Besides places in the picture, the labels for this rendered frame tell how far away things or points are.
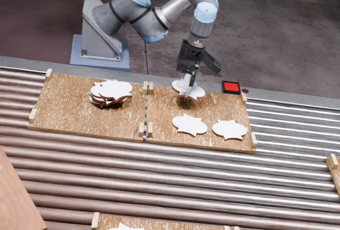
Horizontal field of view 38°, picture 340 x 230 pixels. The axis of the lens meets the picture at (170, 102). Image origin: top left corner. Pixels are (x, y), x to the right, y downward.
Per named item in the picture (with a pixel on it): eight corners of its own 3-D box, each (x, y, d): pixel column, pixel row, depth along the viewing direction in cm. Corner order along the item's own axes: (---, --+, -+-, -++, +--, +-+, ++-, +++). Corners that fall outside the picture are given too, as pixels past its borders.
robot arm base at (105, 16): (92, 2, 225) (109, -10, 222) (113, 25, 234) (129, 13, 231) (91, 19, 214) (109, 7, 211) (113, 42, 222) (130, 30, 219)
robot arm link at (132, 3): (113, -4, 224) (136, -21, 220) (131, 19, 228) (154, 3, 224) (109, 3, 213) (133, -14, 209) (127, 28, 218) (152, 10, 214)
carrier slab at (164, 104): (147, 87, 205) (148, 84, 204) (242, 98, 210) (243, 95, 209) (145, 142, 177) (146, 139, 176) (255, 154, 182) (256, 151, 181)
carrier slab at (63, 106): (48, 75, 201) (48, 72, 200) (146, 88, 205) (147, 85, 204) (27, 129, 173) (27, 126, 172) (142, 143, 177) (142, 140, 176)
